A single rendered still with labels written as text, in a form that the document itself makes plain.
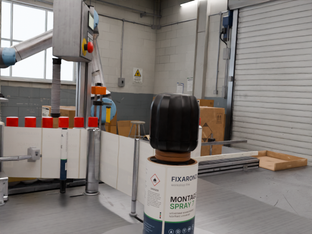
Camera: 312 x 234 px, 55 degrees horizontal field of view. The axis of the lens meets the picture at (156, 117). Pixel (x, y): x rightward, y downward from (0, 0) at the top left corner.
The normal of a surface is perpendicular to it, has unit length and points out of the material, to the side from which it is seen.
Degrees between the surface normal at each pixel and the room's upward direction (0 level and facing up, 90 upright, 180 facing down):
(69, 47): 90
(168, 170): 90
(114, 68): 90
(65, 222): 0
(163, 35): 90
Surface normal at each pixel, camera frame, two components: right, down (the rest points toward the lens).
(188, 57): -0.78, 0.00
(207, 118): 0.58, 0.09
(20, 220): 0.05, -1.00
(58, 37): 0.00, 0.07
